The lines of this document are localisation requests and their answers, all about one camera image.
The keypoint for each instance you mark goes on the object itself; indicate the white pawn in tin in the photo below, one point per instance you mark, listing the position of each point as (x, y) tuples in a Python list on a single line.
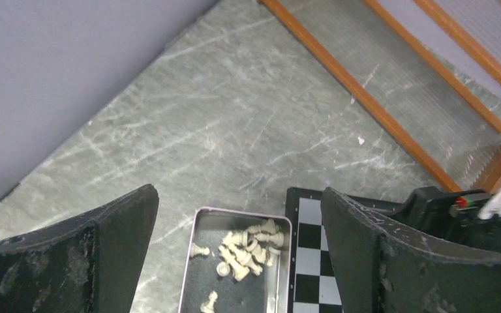
[(195, 250)]

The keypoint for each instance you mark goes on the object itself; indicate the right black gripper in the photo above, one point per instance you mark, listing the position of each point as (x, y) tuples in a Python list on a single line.
[(462, 216)]

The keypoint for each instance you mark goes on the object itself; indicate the black white chess board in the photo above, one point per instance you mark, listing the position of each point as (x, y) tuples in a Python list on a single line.
[(312, 283)]

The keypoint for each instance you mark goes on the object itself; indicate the silver tin with white pieces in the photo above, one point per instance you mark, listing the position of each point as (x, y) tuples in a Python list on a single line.
[(248, 269)]

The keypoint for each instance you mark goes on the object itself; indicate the wooden three-tier rack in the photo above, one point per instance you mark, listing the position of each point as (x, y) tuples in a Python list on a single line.
[(441, 117)]

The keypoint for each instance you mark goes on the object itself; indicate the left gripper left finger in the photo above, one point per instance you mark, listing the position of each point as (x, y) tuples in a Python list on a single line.
[(90, 262)]

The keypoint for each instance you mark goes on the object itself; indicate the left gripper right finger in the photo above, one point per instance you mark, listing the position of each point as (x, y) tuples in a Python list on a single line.
[(411, 257)]

